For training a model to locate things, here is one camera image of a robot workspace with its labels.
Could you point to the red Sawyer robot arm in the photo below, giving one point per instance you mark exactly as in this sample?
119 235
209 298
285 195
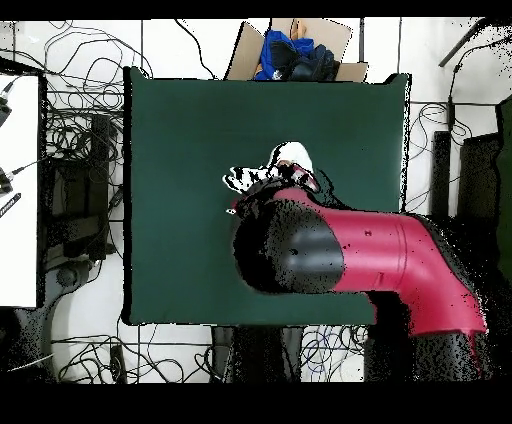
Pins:
380 252

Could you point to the black power strip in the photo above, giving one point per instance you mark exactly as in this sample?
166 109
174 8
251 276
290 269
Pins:
118 364

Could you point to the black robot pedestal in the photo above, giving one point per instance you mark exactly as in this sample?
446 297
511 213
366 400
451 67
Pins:
256 352

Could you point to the blue garment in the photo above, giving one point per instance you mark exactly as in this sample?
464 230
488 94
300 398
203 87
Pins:
276 38

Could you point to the dark green table cloth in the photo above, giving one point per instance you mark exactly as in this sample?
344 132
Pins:
180 240

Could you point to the black rod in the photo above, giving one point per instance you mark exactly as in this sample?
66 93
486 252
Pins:
464 42

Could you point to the white desk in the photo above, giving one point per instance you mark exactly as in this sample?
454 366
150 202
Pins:
20 240

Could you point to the black device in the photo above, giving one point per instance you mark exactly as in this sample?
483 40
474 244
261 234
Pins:
4 110
4 184

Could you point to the black labelled bar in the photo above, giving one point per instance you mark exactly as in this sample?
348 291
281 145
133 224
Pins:
10 204

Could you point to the brown cardboard box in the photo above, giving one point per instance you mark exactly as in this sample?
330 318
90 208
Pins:
244 56

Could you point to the white towel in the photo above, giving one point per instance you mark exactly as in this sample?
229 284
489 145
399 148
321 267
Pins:
296 152

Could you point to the dark navy garment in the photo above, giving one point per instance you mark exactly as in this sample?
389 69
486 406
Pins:
316 64

